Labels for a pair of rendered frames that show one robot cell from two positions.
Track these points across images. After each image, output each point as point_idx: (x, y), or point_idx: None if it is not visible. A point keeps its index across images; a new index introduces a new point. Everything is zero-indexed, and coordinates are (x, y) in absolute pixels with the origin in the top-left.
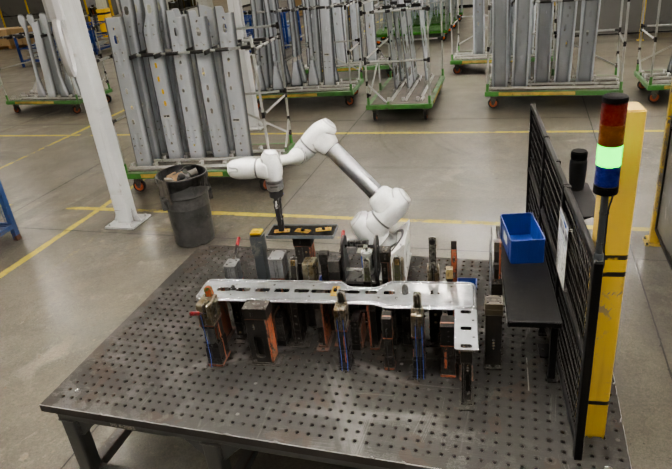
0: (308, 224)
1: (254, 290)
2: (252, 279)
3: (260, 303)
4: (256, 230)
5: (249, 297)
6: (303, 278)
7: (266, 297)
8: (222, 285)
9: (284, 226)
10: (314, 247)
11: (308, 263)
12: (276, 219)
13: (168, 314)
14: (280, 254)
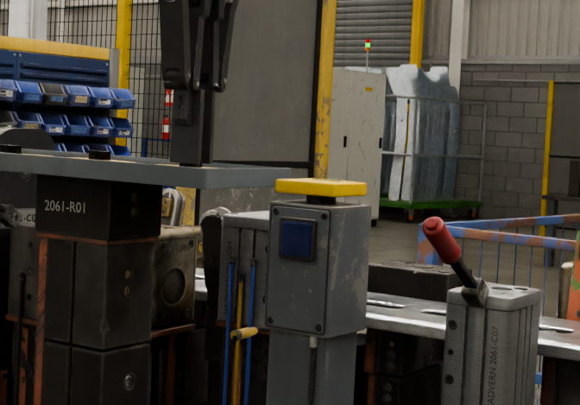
0: (40, 155)
1: (407, 306)
2: (403, 318)
3: (403, 265)
4: (318, 180)
5: (434, 301)
6: (194, 296)
7: (371, 293)
8: (548, 333)
9: (171, 148)
10: (40, 277)
11: (170, 225)
12: (225, 79)
13: None
14: (259, 212)
